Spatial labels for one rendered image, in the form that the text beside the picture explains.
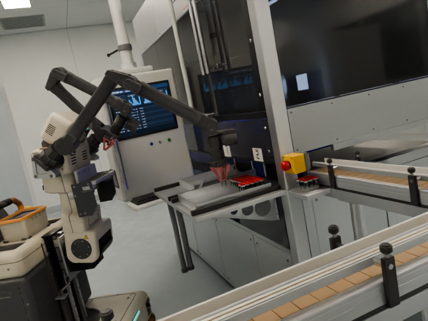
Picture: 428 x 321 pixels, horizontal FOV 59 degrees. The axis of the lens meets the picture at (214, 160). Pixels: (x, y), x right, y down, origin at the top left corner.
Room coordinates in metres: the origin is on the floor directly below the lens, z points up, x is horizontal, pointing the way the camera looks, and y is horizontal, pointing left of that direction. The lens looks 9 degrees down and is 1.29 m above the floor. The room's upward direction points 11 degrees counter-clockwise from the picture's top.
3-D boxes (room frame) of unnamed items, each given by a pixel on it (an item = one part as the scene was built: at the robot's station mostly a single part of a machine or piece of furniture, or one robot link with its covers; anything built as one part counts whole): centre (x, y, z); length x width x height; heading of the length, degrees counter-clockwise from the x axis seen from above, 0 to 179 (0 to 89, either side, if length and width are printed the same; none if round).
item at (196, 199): (1.60, -0.01, 0.90); 0.34 x 0.26 x 0.04; 110
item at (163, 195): (1.77, 0.01, 0.87); 0.70 x 0.48 x 0.02; 21
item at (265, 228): (2.48, 0.10, 0.73); 1.98 x 0.01 x 0.25; 21
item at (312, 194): (1.45, -0.36, 0.87); 0.14 x 0.13 x 0.02; 111
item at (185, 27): (2.18, -0.02, 1.50); 0.47 x 0.01 x 0.59; 21
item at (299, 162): (1.45, -0.31, 0.99); 0.08 x 0.07 x 0.07; 111
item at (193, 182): (1.96, 0.01, 0.90); 0.34 x 0.26 x 0.04; 111
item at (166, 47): (2.68, 0.17, 1.50); 0.49 x 0.01 x 0.59; 21
